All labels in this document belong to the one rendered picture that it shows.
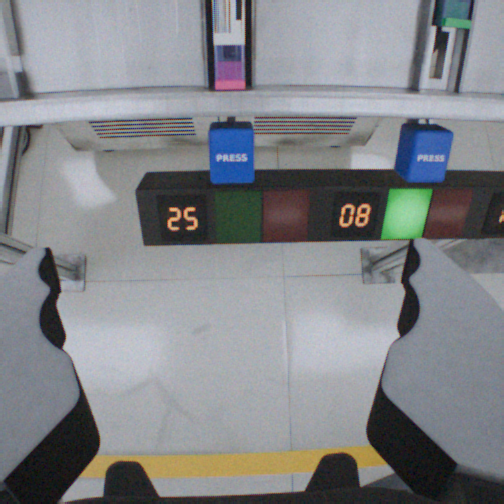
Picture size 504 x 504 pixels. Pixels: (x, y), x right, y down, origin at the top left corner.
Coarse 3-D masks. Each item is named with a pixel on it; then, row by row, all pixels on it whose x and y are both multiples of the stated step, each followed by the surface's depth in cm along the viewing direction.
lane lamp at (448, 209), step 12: (444, 192) 24; (456, 192) 24; (468, 192) 24; (432, 204) 24; (444, 204) 24; (456, 204) 24; (468, 204) 24; (432, 216) 25; (444, 216) 25; (456, 216) 25; (432, 228) 25; (444, 228) 25; (456, 228) 25
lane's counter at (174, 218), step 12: (168, 204) 23; (180, 204) 23; (192, 204) 23; (204, 204) 24; (168, 216) 24; (180, 216) 24; (192, 216) 24; (204, 216) 24; (168, 228) 24; (180, 228) 24; (192, 228) 24; (204, 228) 24; (168, 240) 25; (180, 240) 25; (192, 240) 25; (204, 240) 25
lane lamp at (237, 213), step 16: (224, 192) 23; (240, 192) 23; (256, 192) 23; (224, 208) 24; (240, 208) 24; (256, 208) 24; (224, 224) 24; (240, 224) 24; (256, 224) 24; (224, 240) 25; (240, 240) 25; (256, 240) 25
